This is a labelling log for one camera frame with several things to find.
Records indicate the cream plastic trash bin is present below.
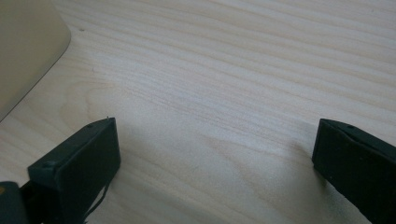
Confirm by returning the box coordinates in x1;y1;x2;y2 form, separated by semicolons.
0;0;72;123

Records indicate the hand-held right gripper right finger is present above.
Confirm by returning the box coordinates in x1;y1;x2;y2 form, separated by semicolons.
312;118;396;224

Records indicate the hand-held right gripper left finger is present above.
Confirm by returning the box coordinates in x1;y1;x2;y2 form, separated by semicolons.
27;117;121;224

